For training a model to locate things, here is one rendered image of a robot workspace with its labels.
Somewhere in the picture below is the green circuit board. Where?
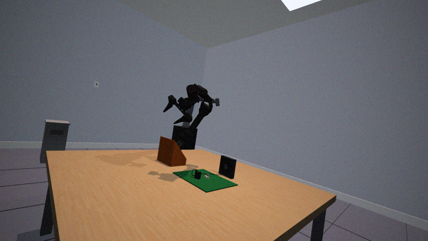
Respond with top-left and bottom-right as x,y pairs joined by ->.
173,169 -> 238,193

